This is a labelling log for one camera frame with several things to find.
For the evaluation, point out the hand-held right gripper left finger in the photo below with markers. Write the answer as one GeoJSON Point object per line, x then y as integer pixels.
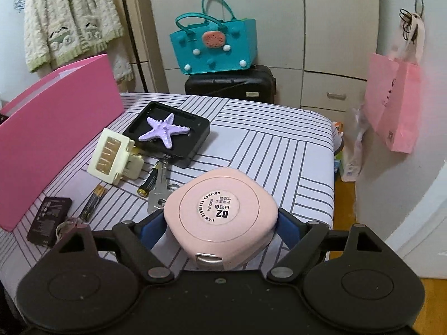
{"type": "Point", "coordinates": [153, 229]}

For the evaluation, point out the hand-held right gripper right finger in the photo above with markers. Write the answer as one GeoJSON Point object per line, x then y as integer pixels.
{"type": "Point", "coordinates": [288, 231]}

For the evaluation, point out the bunch of silver keys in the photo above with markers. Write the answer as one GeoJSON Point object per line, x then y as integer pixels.
{"type": "Point", "coordinates": [158, 192]}

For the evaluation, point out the black gold battery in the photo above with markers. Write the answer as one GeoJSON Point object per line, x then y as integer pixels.
{"type": "Point", "coordinates": [148, 183]}

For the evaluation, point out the pink square compact case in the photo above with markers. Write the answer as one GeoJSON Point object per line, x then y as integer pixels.
{"type": "Point", "coordinates": [216, 216]}

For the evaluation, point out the cream hair claw clip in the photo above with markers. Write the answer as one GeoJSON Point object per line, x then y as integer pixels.
{"type": "Point", "coordinates": [108, 155]}

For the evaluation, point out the purple starfish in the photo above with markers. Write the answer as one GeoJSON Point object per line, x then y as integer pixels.
{"type": "Point", "coordinates": [162, 131]}

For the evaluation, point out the black phone battery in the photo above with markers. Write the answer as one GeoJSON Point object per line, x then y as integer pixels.
{"type": "Point", "coordinates": [49, 221]}

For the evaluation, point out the black plastic tray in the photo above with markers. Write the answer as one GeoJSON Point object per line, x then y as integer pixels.
{"type": "Point", "coordinates": [195, 125]}

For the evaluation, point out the pink cardboard box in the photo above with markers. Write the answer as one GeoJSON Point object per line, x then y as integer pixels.
{"type": "Point", "coordinates": [52, 129]}

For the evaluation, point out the pair of black gold batteries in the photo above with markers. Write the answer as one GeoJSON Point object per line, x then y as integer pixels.
{"type": "Point", "coordinates": [91, 204]}

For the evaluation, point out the striped white cloth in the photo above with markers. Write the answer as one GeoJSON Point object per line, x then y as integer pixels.
{"type": "Point", "coordinates": [272, 146]}

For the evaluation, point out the white plastic bag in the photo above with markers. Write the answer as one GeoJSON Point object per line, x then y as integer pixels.
{"type": "Point", "coordinates": [353, 146]}

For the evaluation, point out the black suitcase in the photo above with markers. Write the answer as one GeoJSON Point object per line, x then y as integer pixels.
{"type": "Point", "coordinates": [227, 83]}

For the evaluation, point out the pink paper bag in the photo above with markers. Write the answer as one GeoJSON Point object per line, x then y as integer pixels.
{"type": "Point", "coordinates": [391, 104]}

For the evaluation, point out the teal tote bag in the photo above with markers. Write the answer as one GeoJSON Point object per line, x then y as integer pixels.
{"type": "Point", "coordinates": [213, 47]}

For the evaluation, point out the cream wardrobe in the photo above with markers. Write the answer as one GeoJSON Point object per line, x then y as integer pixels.
{"type": "Point", "coordinates": [314, 24]}

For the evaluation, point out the white green fleece blanket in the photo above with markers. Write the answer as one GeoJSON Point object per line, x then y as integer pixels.
{"type": "Point", "coordinates": [66, 17]}

